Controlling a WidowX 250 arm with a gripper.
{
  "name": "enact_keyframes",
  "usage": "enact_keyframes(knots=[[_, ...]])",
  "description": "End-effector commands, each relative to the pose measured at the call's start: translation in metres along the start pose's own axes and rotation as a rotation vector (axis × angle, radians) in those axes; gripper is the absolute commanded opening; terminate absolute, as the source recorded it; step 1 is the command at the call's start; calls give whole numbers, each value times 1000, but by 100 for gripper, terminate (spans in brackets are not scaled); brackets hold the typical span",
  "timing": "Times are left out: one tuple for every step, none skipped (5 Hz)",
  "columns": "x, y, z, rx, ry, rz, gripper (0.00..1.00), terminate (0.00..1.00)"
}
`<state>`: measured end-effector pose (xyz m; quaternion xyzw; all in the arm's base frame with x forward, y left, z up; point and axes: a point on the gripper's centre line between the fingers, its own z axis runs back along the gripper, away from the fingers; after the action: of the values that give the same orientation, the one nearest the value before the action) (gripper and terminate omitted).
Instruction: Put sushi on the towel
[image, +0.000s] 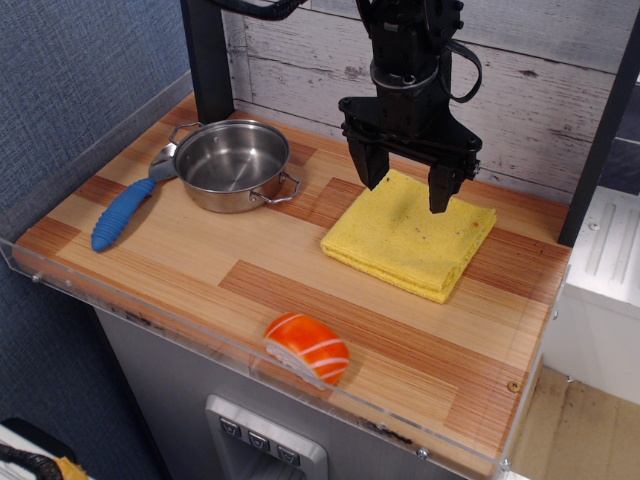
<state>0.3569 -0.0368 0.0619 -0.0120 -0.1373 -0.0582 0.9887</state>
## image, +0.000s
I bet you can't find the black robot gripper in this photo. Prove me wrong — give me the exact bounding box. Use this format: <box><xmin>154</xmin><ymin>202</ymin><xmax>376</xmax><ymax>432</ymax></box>
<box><xmin>339</xmin><ymin>65</ymin><xmax>482</xmax><ymax>214</ymax></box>

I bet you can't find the orange salmon sushi toy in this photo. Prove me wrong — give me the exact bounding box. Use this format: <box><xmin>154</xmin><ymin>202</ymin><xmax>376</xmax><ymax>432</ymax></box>
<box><xmin>263</xmin><ymin>312</ymin><xmax>350</xmax><ymax>385</ymax></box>

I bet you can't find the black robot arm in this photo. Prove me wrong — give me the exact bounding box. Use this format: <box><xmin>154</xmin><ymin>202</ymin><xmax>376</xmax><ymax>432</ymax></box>
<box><xmin>339</xmin><ymin>1</ymin><xmax>482</xmax><ymax>214</ymax></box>

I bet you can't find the yellow folded towel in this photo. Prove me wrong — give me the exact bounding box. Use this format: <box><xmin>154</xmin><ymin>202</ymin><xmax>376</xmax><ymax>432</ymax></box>
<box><xmin>320</xmin><ymin>170</ymin><xmax>497</xmax><ymax>304</ymax></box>

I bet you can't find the small steel pot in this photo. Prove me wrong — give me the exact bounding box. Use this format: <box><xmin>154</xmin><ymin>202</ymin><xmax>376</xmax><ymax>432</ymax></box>
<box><xmin>169</xmin><ymin>119</ymin><xmax>301</xmax><ymax>214</ymax></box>

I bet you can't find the white ridged appliance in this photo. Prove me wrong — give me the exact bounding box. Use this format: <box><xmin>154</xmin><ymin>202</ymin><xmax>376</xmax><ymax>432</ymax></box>
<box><xmin>542</xmin><ymin>187</ymin><xmax>639</xmax><ymax>403</ymax></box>

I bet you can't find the clear acrylic table guard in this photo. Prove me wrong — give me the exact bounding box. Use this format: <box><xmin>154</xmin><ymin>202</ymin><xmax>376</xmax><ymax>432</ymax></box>
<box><xmin>9</xmin><ymin>98</ymin><xmax>569</xmax><ymax>479</ymax></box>

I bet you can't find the grey cabinet control panel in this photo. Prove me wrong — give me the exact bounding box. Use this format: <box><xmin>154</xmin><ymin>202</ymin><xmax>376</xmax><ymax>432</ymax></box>
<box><xmin>205</xmin><ymin>394</ymin><xmax>329</xmax><ymax>479</ymax></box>

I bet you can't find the black vertical post right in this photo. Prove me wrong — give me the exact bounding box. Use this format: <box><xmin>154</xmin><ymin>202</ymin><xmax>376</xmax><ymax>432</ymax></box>
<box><xmin>558</xmin><ymin>15</ymin><xmax>639</xmax><ymax>247</ymax></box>

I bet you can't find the black vertical post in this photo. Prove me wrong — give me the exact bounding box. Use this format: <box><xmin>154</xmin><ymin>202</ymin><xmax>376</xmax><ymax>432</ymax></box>
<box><xmin>558</xmin><ymin>15</ymin><xmax>639</xmax><ymax>247</ymax></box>
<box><xmin>180</xmin><ymin>0</ymin><xmax>235</xmax><ymax>124</ymax></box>

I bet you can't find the blue handled metal spoon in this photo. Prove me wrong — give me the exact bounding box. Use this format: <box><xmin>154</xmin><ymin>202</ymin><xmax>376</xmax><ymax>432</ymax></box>
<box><xmin>91</xmin><ymin>143</ymin><xmax>176</xmax><ymax>252</ymax></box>

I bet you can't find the black vertical post left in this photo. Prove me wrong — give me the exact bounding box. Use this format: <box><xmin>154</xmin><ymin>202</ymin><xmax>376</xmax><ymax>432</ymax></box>
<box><xmin>180</xmin><ymin>0</ymin><xmax>235</xmax><ymax>124</ymax></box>

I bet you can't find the black braided cable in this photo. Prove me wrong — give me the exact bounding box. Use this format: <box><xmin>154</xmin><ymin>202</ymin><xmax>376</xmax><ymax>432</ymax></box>
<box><xmin>0</xmin><ymin>443</ymin><xmax>65</xmax><ymax>480</ymax></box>

